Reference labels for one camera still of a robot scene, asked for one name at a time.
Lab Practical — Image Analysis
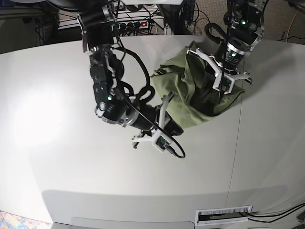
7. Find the table cable grommet slot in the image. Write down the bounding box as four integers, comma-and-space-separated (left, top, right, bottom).
195, 205, 253, 226

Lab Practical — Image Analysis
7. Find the green T-shirt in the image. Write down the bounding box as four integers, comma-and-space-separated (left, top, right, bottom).
151, 41, 245, 129

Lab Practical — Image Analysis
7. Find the black power strip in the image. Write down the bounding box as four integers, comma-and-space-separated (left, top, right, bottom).
118, 21, 149, 30

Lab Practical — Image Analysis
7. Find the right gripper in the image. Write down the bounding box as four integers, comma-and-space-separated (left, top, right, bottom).
132, 92, 184, 149

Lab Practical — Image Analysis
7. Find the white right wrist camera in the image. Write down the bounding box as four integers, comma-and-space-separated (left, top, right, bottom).
153, 136, 171, 153

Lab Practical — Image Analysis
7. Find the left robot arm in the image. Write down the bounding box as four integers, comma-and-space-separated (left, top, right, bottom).
186, 0, 268, 91

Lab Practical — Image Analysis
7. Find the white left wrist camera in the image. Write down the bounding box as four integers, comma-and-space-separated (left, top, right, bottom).
213, 73, 235, 94

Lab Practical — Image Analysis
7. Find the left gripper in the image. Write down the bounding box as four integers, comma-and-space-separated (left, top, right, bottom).
186, 43, 253, 84

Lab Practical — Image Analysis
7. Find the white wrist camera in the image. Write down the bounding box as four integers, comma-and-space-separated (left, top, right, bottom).
213, 73, 235, 94
153, 136, 171, 153

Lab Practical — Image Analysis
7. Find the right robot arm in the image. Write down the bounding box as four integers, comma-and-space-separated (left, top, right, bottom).
50, 0, 183, 154

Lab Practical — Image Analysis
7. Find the black cables bottom right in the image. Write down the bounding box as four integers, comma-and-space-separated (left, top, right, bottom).
247, 202, 305, 224

